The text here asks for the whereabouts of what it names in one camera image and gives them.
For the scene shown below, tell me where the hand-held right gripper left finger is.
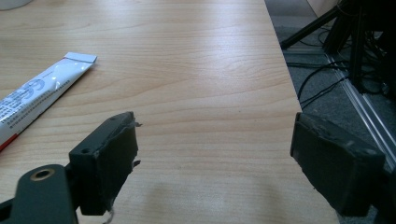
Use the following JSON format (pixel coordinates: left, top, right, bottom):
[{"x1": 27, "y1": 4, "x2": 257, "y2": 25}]
[{"x1": 68, "y1": 111, "x2": 143, "y2": 217}]

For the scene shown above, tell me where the black tripod stand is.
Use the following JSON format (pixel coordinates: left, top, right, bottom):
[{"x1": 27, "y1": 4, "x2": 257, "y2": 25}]
[{"x1": 279, "y1": 0, "x2": 396, "y2": 101}]

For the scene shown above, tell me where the black cable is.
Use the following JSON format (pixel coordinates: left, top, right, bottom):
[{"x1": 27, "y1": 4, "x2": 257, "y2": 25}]
[{"x1": 286, "y1": 60, "x2": 351, "y2": 110}]

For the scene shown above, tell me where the white round object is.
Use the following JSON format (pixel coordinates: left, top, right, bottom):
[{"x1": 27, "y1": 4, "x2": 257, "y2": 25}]
[{"x1": 0, "y1": 0, "x2": 34, "y2": 11}]

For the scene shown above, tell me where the white toothpaste tube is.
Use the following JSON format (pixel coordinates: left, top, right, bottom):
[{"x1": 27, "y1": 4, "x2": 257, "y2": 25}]
[{"x1": 0, "y1": 51, "x2": 98, "y2": 152}]

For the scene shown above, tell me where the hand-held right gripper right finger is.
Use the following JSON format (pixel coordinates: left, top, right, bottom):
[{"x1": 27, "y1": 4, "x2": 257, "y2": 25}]
[{"x1": 290, "y1": 112, "x2": 387, "y2": 217}]

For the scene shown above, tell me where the aluminium floor rail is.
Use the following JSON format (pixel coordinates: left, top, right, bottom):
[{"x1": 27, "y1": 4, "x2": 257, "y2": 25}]
[{"x1": 325, "y1": 52, "x2": 396, "y2": 172}]

